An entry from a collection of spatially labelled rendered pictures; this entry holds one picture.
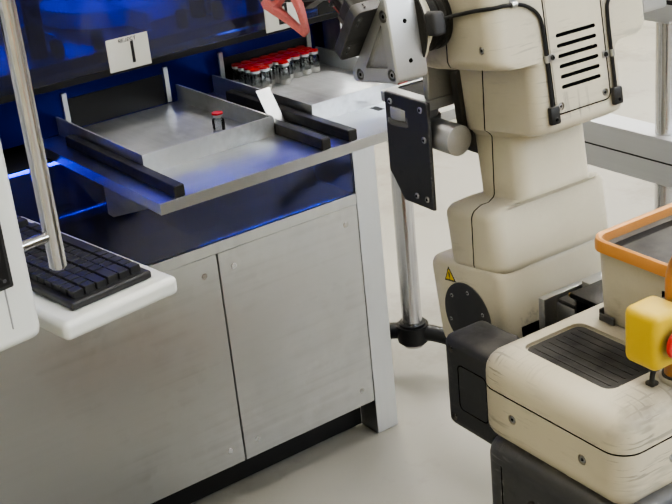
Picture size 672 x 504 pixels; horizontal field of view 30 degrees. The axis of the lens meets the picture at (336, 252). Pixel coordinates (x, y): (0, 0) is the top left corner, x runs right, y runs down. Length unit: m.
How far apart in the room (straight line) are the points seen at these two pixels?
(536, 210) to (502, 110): 0.16
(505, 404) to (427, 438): 1.37
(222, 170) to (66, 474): 0.77
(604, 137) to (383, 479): 1.04
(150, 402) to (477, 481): 0.73
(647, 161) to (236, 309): 1.12
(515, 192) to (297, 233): 0.96
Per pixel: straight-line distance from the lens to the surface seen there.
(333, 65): 2.62
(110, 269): 1.89
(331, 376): 2.81
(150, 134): 2.31
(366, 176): 2.70
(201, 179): 2.04
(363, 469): 2.84
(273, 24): 2.50
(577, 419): 1.47
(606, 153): 3.23
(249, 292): 2.60
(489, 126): 1.73
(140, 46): 2.35
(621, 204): 4.18
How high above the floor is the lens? 1.55
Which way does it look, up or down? 23 degrees down
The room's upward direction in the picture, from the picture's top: 6 degrees counter-clockwise
